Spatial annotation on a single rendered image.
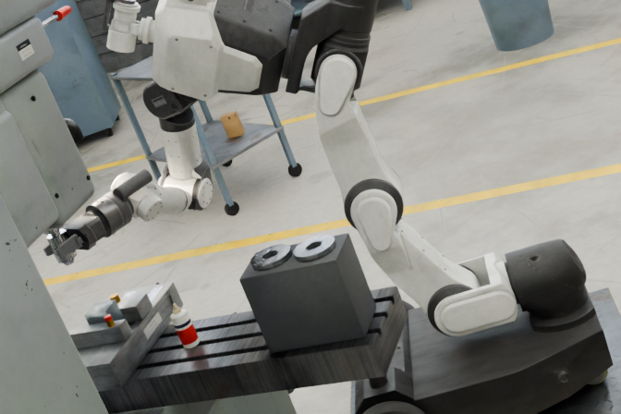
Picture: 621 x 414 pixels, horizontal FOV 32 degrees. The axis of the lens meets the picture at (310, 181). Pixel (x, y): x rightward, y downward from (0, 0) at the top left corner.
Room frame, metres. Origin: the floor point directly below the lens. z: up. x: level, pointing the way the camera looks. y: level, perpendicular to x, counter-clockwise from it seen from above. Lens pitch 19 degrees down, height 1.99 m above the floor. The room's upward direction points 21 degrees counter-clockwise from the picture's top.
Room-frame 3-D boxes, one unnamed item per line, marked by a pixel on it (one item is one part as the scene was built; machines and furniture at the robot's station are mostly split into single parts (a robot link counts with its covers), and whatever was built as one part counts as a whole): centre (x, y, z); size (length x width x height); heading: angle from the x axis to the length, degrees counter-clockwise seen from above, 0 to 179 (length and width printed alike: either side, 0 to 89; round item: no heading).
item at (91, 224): (2.39, 0.51, 1.23); 0.13 x 0.12 x 0.10; 41
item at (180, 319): (2.24, 0.39, 0.99); 0.04 x 0.04 x 0.11
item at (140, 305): (2.37, 0.53, 1.02); 0.15 x 0.06 x 0.04; 65
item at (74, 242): (2.30, 0.56, 1.24); 0.06 x 0.02 x 0.03; 131
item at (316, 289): (2.07, 0.09, 1.03); 0.22 x 0.12 x 0.20; 67
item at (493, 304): (2.45, -0.28, 0.68); 0.21 x 0.20 x 0.13; 80
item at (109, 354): (2.34, 0.55, 0.99); 0.35 x 0.15 x 0.11; 155
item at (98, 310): (2.32, 0.56, 1.04); 0.06 x 0.05 x 0.06; 65
